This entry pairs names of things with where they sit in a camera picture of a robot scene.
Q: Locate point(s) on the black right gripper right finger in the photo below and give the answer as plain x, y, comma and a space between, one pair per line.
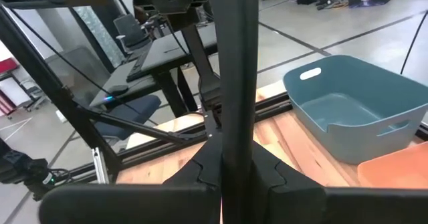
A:
271, 174

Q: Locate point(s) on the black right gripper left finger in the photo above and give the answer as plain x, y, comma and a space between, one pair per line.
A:
204, 167

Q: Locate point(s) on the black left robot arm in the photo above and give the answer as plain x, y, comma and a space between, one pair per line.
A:
200, 67

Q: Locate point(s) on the blue office chair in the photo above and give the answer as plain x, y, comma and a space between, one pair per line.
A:
133, 110

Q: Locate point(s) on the teal plastic bin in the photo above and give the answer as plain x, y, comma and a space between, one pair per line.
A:
351, 117

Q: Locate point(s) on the black computer mouse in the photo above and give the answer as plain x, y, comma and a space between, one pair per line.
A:
117, 89

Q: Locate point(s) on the black keyboard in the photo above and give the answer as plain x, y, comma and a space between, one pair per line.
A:
137, 67

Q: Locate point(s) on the dark grey desk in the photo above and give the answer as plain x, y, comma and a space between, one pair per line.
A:
167, 50

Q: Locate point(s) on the orange plastic tray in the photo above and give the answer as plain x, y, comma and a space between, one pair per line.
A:
398, 170

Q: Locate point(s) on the grey office chair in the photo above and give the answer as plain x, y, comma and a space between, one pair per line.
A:
130, 30

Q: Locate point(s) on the black device with green light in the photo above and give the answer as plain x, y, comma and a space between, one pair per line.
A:
30, 174

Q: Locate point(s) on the black diagonal frame strut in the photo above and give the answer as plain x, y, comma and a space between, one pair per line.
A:
133, 125

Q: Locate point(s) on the silver aluminium bracket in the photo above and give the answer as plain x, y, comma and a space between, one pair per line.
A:
100, 165

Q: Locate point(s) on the black upright frame post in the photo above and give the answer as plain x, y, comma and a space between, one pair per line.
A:
50, 80

